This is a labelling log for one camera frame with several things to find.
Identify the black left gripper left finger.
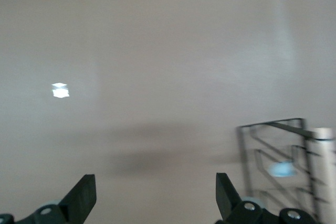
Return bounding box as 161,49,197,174
0,173,97,224

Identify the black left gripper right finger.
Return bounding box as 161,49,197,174
215,173,318,224

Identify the black wire cup holder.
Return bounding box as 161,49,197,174
237,118,336,222

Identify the small brown tape patch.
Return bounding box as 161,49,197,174
51,82,70,99

